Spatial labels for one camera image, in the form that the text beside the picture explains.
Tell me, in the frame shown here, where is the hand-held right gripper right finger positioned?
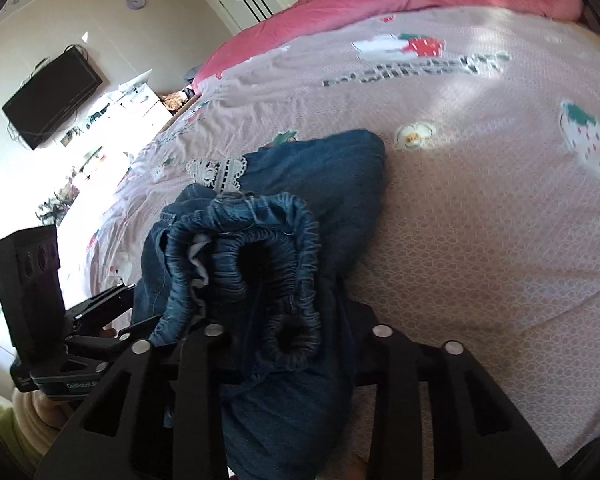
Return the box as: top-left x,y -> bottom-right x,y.
344,304 -> 562,480

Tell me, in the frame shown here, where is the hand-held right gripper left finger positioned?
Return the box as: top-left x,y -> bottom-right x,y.
35,322 -> 232,480

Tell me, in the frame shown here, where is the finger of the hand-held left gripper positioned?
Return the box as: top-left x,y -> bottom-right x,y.
116,312 -> 164,347
71,282 -> 138,324

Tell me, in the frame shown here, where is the blue denim pants lace trim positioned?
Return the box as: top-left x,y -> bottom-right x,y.
130,129 -> 387,480

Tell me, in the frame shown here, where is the person's left forearm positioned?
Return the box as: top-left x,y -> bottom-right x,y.
10,390 -> 81,461

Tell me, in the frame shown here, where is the pink strawberry printed bedsheet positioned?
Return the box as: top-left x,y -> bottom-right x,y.
60,5 -> 600,466

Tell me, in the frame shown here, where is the white cluttered dresser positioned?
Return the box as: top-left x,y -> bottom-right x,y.
80,72 -> 176,131

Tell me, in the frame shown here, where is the black wall television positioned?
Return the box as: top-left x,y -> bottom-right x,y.
1,45 -> 104,151

